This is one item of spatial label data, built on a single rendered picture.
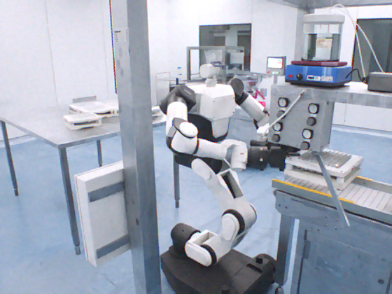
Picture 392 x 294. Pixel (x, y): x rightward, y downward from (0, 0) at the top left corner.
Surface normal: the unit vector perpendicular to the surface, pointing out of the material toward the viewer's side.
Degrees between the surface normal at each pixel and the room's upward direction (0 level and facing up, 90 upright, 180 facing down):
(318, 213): 90
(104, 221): 90
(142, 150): 90
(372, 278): 90
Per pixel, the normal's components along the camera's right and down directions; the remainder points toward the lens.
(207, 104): 0.07, 0.23
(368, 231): -0.66, 0.23
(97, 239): 0.76, 0.20
